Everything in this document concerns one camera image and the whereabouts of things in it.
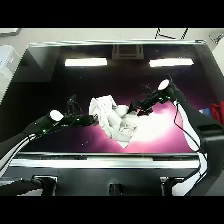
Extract blue garment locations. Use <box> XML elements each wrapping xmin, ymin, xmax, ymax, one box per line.
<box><xmin>198</xmin><ymin>107</ymin><xmax>212</xmax><ymax>118</ymax></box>

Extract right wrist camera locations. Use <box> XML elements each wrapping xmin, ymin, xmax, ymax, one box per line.
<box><xmin>142</xmin><ymin>83</ymin><xmax>153</xmax><ymax>99</ymax></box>

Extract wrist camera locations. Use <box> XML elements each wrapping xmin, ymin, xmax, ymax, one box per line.
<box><xmin>142</xmin><ymin>83</ymin><xmax>153</xmax><ymax>99</ymax></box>
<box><xmin>66</xmin><ymin>93</ymin><xmax>81</xmax><ymax>116</ymax></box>

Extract black cable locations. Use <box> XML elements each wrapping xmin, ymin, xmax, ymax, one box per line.
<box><xmin>173</xmin><ymin>101</ymin><xmax>203</xmax><ymax>152</ymax></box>

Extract white garment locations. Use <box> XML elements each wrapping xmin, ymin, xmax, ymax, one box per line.
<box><xmin>87</xmin><ymin>95</ymin><xmax>140</xmax><ymax>149</ymax></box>

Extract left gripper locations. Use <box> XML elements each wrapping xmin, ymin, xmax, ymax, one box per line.
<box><xmin>73</xmin><ymin>114</ymin><xmax>100</xmax><ymax>127</ymax></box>

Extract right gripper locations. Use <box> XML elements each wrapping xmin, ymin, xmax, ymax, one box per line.
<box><xmin>128</xmin><ymin>96</ymin><xmax>156</xmax><ymax>117</ymax></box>

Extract red garment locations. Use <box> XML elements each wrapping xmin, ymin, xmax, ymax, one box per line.
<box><xmin>209</xmin><ymin>101</ymin><xmax>224</xmax><ymax>126</ymax></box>

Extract silver frame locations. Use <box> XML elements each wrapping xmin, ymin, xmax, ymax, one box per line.
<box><xmin>0</xmin><ymin>152</ymin><xmax>208</xmax><ymax>197</ymax></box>

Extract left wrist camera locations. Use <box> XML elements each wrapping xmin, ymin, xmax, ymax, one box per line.
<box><xmin>66</xmin><ymin>93</ymin><xmax>81</xmax><ymax>116</ymax></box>

